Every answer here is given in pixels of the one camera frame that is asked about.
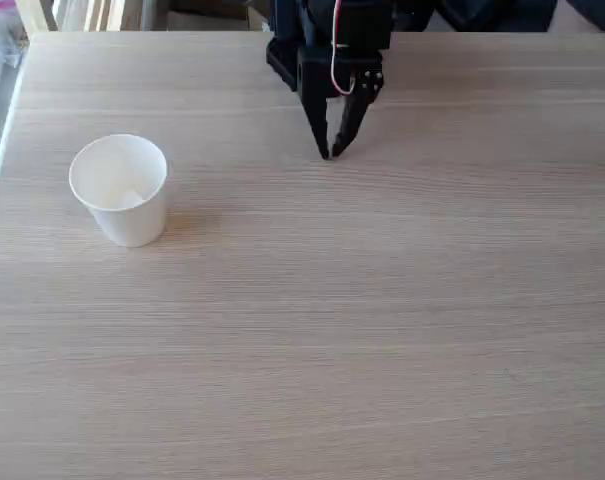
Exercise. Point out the small white cube block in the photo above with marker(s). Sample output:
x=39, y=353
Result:
x=132, y=198

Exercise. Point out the brown cardboard box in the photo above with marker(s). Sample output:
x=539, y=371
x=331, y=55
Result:
x=207, y=21

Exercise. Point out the person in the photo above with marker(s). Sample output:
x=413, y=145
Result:
x=512, y=12

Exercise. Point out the white paper cup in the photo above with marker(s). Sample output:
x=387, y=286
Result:
x=124, y=220

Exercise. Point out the light wooden chair frame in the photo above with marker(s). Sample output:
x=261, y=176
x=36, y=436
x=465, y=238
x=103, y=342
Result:
x=37, y=15

